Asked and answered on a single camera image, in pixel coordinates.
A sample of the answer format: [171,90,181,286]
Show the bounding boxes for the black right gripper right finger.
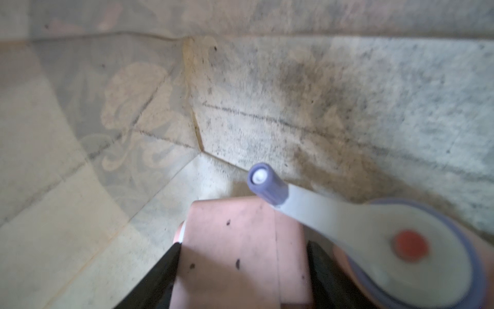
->
[307,241,376,309]

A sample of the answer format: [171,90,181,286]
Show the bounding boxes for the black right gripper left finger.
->
[114,243,181,309]

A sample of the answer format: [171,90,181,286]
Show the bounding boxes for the pink boxy pencil sharpener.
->
[171,197,314,308]

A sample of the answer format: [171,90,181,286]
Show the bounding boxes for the cream green-handled tote bag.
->
[1,1,493,308]

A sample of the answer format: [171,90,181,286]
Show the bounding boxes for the pink dark-faced pencil sharpener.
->
[247,163,488,308]

